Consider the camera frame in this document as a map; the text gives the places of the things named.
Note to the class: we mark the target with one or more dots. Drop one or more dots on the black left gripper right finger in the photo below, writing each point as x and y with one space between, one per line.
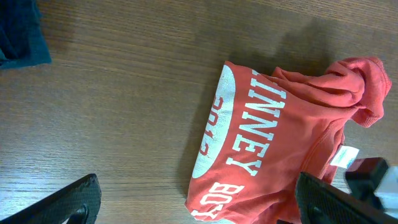
322 203

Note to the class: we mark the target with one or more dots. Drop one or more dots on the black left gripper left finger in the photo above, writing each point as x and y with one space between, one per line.
78 202

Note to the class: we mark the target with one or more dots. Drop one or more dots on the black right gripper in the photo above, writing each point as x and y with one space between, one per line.
374 181

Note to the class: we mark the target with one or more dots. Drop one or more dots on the orange FRAM t-shirt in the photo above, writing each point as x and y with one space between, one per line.
264 130

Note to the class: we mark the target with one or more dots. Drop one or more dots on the black folded garment with stripes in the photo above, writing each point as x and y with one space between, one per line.
22 41

